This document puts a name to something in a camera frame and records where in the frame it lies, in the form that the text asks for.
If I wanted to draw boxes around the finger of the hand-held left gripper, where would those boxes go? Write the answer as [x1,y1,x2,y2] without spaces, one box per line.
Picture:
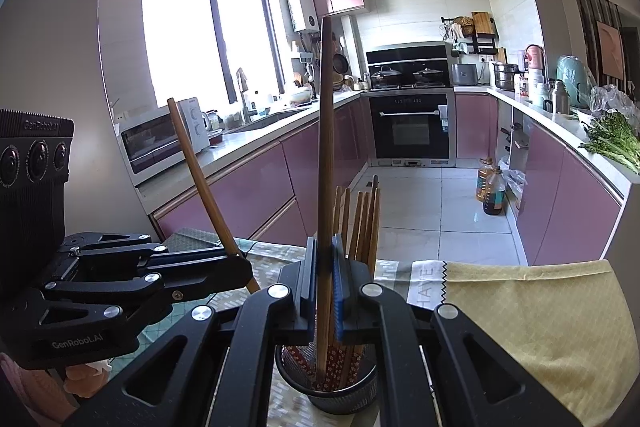
[57,232,226,270]
[42,256,253,308]

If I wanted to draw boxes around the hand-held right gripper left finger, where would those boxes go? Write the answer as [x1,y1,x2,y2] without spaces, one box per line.
[65,234,321,427]

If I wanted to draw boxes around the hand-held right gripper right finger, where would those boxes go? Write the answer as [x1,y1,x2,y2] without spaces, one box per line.
[331,234,583,427]

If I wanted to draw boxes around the bundle of wooden chopsticks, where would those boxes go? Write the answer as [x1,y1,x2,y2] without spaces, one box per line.
[287,174,382,393]

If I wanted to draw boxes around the long brown chopstick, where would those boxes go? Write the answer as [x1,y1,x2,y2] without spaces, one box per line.
[167,98,261,295]
[316,16,335,385]

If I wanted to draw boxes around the black mesh utensil holder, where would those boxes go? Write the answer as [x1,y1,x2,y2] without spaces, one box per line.
[275,344,378,415]

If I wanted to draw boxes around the person's left forearm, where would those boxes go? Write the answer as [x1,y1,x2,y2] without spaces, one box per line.
[0,352,76,425]

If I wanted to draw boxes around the person's left hand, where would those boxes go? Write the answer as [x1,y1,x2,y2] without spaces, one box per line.
[65,359,111,381]

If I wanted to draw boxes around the green patterned tablecloth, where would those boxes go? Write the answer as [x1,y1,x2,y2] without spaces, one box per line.
[110,227,311,358]

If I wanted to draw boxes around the pink base cabinets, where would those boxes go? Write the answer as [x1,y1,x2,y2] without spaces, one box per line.
[454,92,623,265]
[150,99,373,253]

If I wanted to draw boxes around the white toaster oven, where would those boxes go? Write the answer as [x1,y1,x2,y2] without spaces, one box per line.
[120,96,211,186]

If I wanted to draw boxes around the grey refrigerator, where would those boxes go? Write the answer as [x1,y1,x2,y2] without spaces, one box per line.
[0,0,111,118]

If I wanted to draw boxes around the kitchen sink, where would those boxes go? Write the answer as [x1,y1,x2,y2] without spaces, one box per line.
[225,107,306,135]

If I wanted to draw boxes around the black built-in oven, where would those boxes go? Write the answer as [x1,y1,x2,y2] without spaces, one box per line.
[369,89,456,168]

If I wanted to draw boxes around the yellow oil bottle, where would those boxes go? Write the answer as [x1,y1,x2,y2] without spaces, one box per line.
[476,158,496,202]

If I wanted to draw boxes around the steel faucet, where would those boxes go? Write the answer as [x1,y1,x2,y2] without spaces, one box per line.
[236,68,253,124]

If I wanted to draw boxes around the dark oil bottle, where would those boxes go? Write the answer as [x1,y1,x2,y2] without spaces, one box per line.
[482,164,507,215]

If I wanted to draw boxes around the yellow and grey placemat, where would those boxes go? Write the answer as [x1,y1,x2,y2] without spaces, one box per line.
[375,258,633,427]

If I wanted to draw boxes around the kitchen window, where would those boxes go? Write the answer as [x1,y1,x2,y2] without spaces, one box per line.
[141,0,286,108]

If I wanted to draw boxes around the lidded cooking pot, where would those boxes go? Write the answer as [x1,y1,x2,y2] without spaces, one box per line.
[370,64,403,84]

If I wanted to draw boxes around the lidded wok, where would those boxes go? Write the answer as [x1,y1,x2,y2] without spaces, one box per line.
[412,67,445,84]

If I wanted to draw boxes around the black range hood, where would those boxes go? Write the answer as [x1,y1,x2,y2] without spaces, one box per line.
[365,43,451,85]

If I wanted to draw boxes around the silver toaster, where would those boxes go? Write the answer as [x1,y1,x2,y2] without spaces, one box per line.
[451,63,478,86]

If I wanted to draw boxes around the steel stock pot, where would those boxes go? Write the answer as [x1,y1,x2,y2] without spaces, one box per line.
[492,62,519,90]

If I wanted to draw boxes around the white water heater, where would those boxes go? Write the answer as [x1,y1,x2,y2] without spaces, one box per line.
[286,0,320,32]

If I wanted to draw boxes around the steel thermos flask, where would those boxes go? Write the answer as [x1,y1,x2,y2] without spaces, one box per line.
[552,78,571,115]

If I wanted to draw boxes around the pink kettle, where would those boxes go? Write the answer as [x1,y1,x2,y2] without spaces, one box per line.
[524,44,546,82]

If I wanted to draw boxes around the green leafy vegetables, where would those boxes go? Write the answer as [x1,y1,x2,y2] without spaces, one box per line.
[578,109,640,170]

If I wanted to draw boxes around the pale green appliance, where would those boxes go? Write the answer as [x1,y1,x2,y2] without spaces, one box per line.
[556,55,598,108]

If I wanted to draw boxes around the clear plastic bag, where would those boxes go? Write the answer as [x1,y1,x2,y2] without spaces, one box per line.
[590,84,638,118]

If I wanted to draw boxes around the black wall rack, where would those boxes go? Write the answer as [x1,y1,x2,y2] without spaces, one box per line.
[440,12,500,55]

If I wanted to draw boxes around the brown wall hanging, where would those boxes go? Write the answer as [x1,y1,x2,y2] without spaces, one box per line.
[595,21,626,78]

